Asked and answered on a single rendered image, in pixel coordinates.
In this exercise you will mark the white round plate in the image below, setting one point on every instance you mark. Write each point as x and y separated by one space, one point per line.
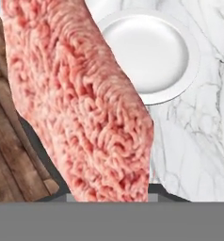
148 53

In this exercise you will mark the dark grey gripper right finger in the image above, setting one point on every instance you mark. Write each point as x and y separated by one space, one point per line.
162 193

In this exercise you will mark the pink raw steak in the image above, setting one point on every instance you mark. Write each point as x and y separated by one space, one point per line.
82 103

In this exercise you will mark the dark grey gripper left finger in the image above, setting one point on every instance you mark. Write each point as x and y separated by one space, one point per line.
48 163

